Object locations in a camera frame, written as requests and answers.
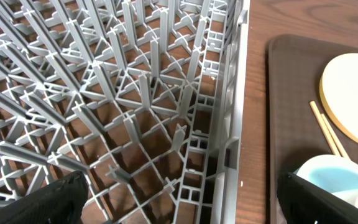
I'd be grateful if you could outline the wooden chopstick right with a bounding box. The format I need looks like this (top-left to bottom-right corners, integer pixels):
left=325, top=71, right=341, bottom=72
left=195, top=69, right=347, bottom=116
left=321, top=113, right=350, bottom=160

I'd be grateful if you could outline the wooden chopstick left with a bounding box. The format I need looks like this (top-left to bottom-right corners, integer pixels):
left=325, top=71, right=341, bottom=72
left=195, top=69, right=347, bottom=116
left=309, top=101, right=340, bottom=156

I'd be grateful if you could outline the wooden chopstick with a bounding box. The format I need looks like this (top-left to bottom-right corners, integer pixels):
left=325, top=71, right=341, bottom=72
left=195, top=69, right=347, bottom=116
left=309, top=101, right=340, bottom=156
left=321, top=113, right=350, bottom=160

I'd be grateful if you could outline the grey dishwasher rack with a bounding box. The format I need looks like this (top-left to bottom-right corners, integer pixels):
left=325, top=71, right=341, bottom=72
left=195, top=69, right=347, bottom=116
left=0, top=0, right=250, bottom=223

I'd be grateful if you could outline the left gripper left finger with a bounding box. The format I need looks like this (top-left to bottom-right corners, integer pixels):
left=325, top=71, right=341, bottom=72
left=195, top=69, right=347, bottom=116
left=0, top=170, right=88, bottom=223

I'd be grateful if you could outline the light blue bowl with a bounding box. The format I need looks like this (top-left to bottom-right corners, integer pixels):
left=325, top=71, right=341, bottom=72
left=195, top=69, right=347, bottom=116
left=295, top=154, right=358, bottom=206

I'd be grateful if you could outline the yellow plate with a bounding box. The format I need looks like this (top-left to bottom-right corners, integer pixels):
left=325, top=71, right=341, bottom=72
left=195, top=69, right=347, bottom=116
left=319, top=53, right=358, bottom=143

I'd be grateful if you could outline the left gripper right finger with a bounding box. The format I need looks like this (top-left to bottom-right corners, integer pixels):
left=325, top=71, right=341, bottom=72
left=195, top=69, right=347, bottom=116
left=277, top=172, right=358, bottom=224

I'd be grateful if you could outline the dark brown serving tray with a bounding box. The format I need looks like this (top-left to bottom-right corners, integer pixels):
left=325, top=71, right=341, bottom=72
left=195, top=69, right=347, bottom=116
left=267, top=34, right=358, bottom=223

